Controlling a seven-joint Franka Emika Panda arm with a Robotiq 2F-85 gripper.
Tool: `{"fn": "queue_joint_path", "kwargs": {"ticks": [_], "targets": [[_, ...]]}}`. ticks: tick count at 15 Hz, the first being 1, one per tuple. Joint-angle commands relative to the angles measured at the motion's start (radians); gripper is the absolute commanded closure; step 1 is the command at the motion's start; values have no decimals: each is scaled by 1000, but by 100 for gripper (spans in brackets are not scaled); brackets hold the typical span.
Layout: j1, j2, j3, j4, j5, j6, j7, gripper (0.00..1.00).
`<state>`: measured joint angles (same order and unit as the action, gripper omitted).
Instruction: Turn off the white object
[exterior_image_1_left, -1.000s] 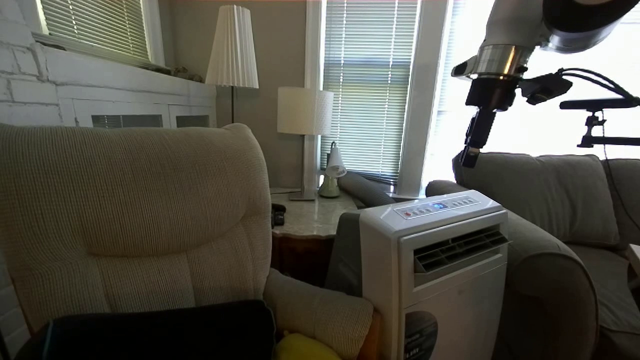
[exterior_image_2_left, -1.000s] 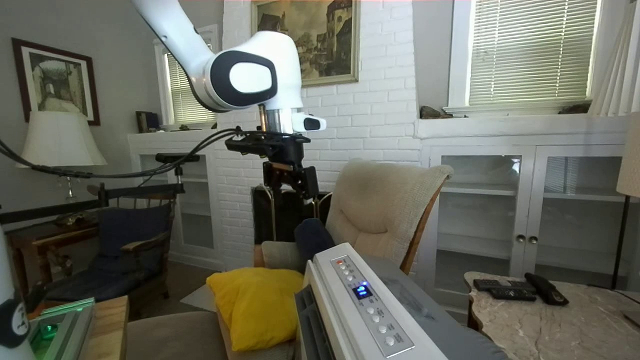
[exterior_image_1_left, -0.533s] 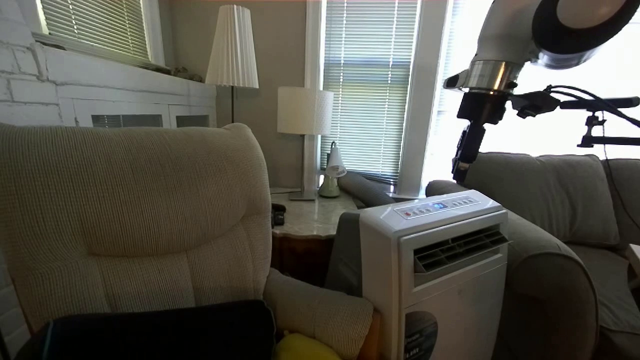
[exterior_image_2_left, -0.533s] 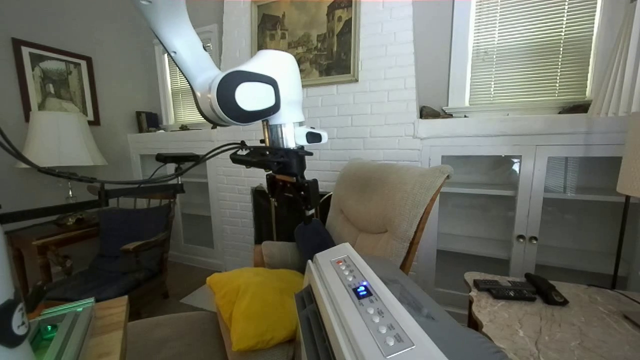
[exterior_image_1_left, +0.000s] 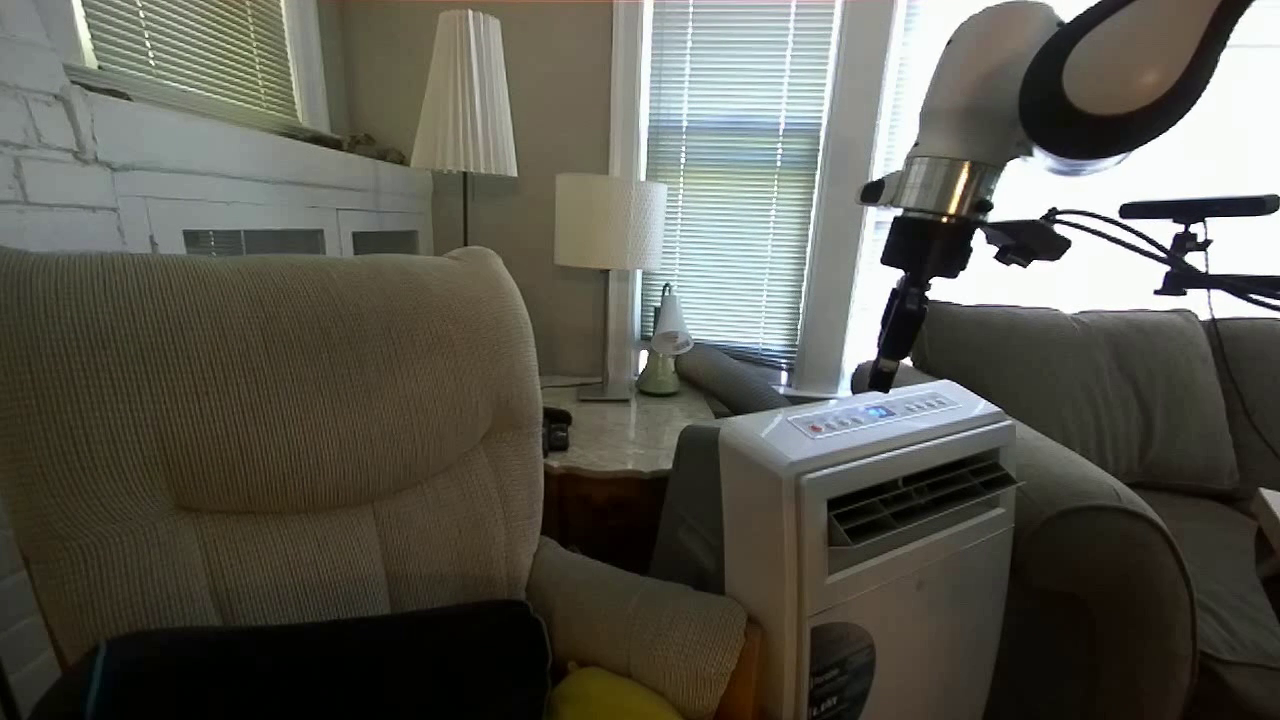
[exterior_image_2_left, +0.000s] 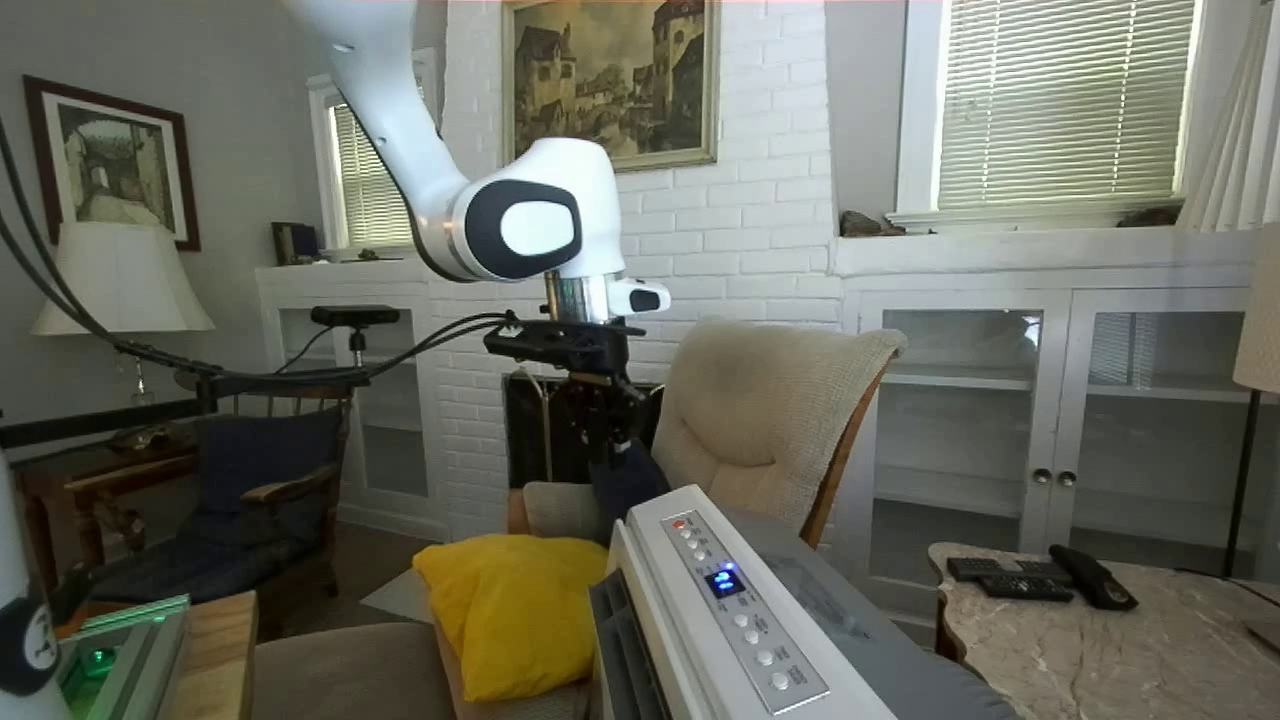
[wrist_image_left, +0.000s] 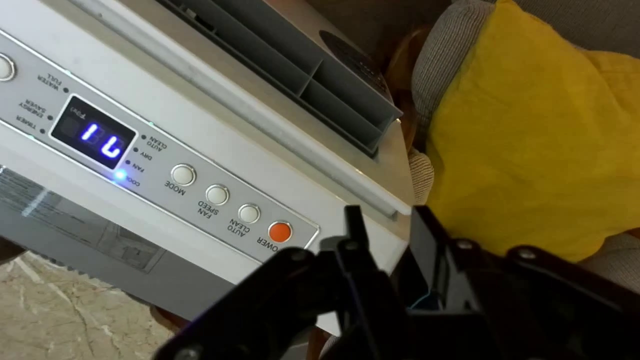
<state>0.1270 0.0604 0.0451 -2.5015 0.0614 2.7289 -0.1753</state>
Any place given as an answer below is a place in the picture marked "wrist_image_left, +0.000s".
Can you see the yellow cushion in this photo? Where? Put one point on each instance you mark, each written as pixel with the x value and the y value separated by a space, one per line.
pixel 530 135

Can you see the white portable air conditioner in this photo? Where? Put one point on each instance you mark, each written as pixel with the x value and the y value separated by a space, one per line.
pixel 215 125

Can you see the grey fabric sofa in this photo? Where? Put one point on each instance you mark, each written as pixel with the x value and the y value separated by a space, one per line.
pixel 445 60

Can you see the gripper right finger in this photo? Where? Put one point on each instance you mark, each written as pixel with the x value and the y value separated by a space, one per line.
pixel 500 295

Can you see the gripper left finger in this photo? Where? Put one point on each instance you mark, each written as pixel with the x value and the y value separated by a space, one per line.
pixel 280 295

